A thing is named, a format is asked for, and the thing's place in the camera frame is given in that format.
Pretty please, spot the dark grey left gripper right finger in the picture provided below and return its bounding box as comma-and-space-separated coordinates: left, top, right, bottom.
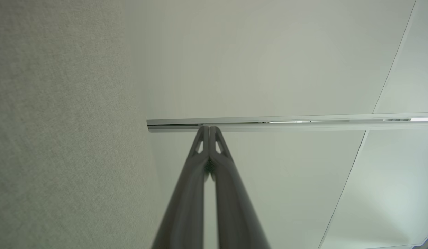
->
209, 126, 272, 249

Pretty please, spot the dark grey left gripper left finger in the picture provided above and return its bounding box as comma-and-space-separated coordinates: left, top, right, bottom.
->
152, 126, 210, 249

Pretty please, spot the aluminium ceiling track rail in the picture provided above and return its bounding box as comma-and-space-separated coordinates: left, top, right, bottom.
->
146, 112, 428, 133

